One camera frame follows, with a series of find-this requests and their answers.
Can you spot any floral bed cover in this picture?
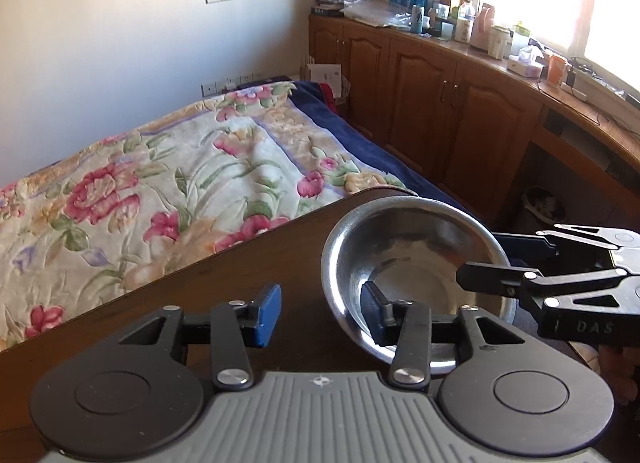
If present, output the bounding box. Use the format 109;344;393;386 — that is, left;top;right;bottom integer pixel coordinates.
0;79;482;352

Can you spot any wooden cabinet counter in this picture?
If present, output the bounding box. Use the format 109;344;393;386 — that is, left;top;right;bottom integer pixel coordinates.
309;15;639;231

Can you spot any right hand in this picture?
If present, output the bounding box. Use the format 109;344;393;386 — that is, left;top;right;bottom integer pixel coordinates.
598;346;639;405

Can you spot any pink bottle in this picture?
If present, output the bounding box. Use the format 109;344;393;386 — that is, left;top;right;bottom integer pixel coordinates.
470;4;495;51

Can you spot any small steel bowl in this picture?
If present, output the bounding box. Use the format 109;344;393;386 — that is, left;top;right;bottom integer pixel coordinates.
321;195;516;363

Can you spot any white paper bag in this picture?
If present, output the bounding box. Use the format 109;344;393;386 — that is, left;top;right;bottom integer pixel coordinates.
306;63;343;99

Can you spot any orange cup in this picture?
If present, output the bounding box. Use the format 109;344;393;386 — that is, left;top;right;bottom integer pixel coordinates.
546;54;568;87

